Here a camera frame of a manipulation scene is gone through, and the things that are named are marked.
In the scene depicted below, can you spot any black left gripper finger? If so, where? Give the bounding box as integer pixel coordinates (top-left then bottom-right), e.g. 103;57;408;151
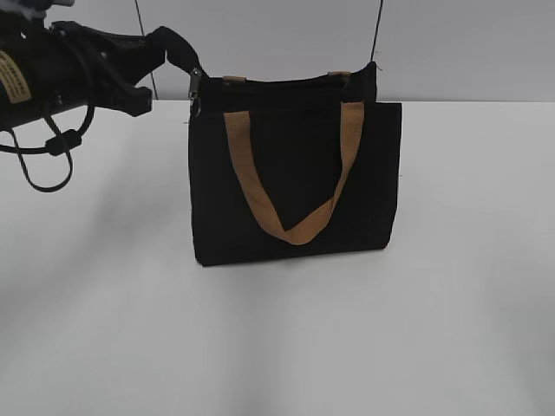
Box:
147;26;200;77

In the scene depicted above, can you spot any tan front bag handle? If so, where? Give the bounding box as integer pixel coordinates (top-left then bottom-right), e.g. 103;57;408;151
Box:
224;102;365;245

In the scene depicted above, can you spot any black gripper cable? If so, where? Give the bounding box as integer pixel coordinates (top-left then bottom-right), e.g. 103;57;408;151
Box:
0;29;96;194

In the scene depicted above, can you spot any black tote bag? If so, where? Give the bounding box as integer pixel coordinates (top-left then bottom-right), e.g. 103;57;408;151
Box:
188;62;402;266

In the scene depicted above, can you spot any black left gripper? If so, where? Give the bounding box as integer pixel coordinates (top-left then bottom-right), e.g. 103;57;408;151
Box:
1;21;153;127

